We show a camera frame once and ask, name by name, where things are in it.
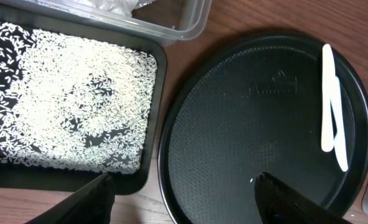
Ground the white plastic spoon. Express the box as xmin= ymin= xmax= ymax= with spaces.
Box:
xmin=331 ymin=77 xmax=348 ymax=172

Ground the round black tray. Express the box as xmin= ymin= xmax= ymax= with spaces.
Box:
xmin=158 ymin=31 xmax=368 ymax=223

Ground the black rectangular tray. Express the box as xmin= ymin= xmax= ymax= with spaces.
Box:
xmin=0 ymin=1 xmax=167 ymax=195

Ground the white napkin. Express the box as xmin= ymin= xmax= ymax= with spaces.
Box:
xmin=73 ymin=0 xmax=139 ymax=17

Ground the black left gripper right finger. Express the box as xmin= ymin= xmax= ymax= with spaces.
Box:
xmin=254 ymin=172 xmax=350 ymax=224

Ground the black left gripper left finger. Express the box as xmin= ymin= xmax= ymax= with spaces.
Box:
xmin=29 ymin=174 xmax=115 ymax=224

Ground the clear plastic bin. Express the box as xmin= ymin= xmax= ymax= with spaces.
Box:
xmin=0 ymin=0 xmax=212 ymax=45

